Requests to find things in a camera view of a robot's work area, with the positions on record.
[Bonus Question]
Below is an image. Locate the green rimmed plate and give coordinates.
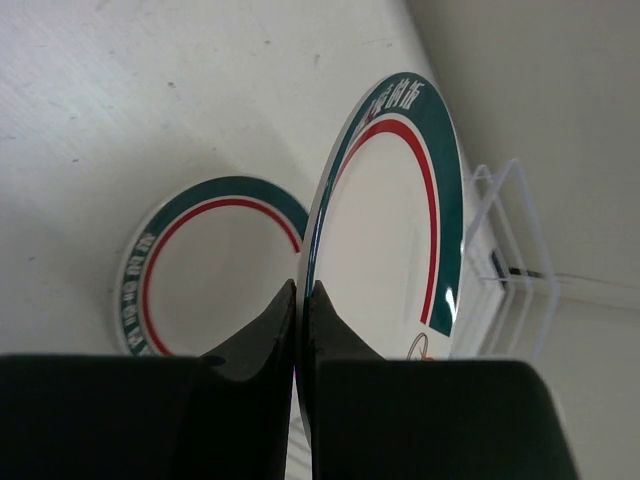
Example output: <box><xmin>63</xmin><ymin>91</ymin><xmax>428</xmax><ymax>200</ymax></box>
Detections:
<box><xmin>294</xmin><ymin>72</ymin><xmax>466</xmax><ymax>441</ymax></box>
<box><xmin>113</xmin><ymin>175</ymin><xmax>308</xmax><ymax>356</ymax></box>

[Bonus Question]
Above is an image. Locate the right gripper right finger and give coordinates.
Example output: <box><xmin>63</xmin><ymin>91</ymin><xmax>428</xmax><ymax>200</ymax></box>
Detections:
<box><xmin>302</xmin><ymin>283</ymin><xmax>579</xmax><ymax>479</ymax></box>

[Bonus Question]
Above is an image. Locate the white wire dish rack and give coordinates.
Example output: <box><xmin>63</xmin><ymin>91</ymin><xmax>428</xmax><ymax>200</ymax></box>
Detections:
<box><xmin>451</xmin><ymin>159</ymin><xmax>560</xmax><ymax>361</ymax></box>

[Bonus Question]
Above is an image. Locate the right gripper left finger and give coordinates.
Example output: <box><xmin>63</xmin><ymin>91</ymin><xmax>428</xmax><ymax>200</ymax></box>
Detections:
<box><xmin>1</xmin><ymin>282</ymin><xmax>296</xmax><ymax>479</ymax></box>

